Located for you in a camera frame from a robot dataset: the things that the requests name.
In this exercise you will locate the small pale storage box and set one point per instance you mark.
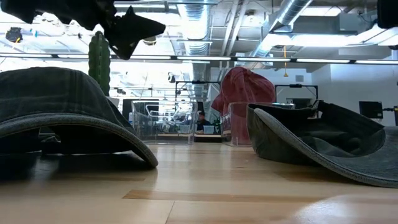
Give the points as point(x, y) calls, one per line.
point(208, 129)

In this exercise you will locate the green cactus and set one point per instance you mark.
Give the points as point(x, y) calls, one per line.
point(99, 68)

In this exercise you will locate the long ceiling light bar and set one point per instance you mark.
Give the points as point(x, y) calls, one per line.
point(202, 58)

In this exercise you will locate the black ceiling device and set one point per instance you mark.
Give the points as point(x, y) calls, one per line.
point(14, 33)

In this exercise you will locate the red baseball cap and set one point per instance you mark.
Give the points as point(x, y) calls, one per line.
point(245, 84)
point(239, 124)

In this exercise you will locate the person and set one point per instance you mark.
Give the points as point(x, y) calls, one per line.
point(203, 124)

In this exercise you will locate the black computer monitor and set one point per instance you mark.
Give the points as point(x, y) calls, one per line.
point(370, 109)

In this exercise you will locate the black ceiling lamp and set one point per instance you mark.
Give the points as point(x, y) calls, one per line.
point(150, 40)

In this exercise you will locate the white plant pot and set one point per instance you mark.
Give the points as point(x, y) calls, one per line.
point(114, 102)

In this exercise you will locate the dark grey baseball cap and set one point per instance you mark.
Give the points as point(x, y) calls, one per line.
point(46, 93)
point(342, 146)

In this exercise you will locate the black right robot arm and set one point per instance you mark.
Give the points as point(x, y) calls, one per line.
point(388, 12)

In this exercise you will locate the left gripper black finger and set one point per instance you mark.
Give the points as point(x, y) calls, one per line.
point(140, 28)
point(122, 46)

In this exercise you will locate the silver ceiling air duct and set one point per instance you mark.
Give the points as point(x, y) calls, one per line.
point(292, 11)
point(196, 25)

